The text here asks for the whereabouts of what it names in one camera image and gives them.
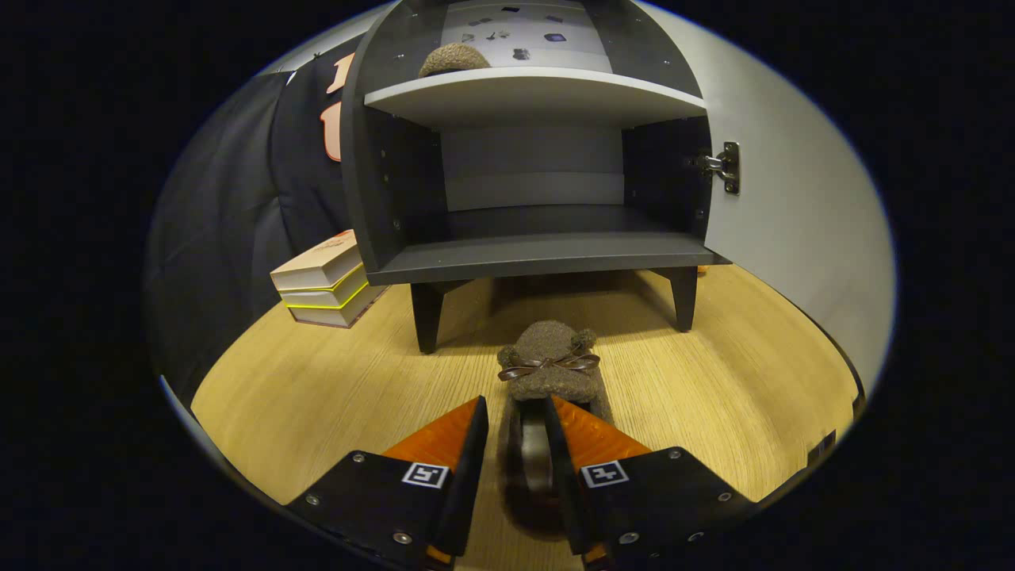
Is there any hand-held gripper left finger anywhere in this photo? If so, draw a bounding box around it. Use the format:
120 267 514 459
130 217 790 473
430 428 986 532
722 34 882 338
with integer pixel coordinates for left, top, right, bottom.
285 395 489 568

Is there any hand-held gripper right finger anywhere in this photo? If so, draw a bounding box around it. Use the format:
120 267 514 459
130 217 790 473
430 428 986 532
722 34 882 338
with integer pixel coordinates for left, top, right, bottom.
543 395 754 568

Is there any brown fuzzy shoe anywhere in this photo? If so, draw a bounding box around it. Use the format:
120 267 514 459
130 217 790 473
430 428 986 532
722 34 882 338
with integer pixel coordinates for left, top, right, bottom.
418 43 492 79
496 320 615 540

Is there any dark grey shoe cabinet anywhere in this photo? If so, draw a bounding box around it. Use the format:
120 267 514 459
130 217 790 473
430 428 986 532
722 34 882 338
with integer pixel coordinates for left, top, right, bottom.
339 0 732 355

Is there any beige shoe cabinet door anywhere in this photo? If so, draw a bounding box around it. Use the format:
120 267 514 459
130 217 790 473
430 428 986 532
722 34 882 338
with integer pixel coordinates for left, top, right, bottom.
634 0 897 397

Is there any metal door hinge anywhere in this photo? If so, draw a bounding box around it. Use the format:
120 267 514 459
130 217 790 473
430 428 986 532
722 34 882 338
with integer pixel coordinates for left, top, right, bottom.
696 141 741 196

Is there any thick white paged book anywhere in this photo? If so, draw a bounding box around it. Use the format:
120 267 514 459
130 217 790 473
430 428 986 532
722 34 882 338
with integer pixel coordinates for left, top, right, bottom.
285 284 387 329

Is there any yellow edged book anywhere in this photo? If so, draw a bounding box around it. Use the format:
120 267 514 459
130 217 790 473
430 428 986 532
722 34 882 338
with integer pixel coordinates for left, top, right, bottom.
278 264 370 309

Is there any beige orange cover book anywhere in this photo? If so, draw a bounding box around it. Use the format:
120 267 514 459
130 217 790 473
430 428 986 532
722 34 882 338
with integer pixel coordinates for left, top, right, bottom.
270 229 363 291

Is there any black backdrop cloth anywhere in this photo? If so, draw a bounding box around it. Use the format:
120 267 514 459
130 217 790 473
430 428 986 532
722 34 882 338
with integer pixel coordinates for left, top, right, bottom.
143 48 366 405

